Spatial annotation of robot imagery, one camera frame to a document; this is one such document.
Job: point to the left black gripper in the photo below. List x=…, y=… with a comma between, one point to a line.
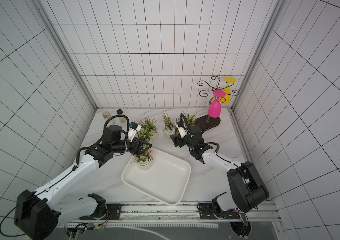
x=139, y=151

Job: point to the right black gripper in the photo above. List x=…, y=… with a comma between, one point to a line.
x=179, y=139

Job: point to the pink flower white pot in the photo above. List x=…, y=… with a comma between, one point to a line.
x=144, y=161

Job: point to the white rectangular storage tray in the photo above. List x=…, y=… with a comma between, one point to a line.
x=164, y=178

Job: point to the red flower white pot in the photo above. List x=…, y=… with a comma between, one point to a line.
x=176, y=126

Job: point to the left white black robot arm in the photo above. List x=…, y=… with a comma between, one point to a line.
x=40, y=212

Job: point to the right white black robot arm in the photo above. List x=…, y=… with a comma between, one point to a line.
x=247, y=189

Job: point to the front left flower pot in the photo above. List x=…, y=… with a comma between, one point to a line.
x=145, y=135

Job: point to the back right flower pot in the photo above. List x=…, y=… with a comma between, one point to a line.
x=191, y=117

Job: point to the back left flower pot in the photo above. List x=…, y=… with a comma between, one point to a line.
x=148, y=124

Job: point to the black metal glass rack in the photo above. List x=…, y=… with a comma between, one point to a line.
x=205, y=122

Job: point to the back middle flower pot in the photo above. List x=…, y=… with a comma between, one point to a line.
x=169, y=126

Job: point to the pink wine glass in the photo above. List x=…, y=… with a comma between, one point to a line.
x=215, y=108

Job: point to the black lid spice jar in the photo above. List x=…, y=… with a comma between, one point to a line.
x=121, y=119

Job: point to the white spice jar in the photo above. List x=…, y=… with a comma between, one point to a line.
x=106, y=115

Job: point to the yellow wine glass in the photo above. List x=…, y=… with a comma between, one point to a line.
x=230, y=81

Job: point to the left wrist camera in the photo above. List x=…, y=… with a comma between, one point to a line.
x=134, y=128

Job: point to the aluminium mounting rail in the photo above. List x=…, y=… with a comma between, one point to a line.
x=155, y=212

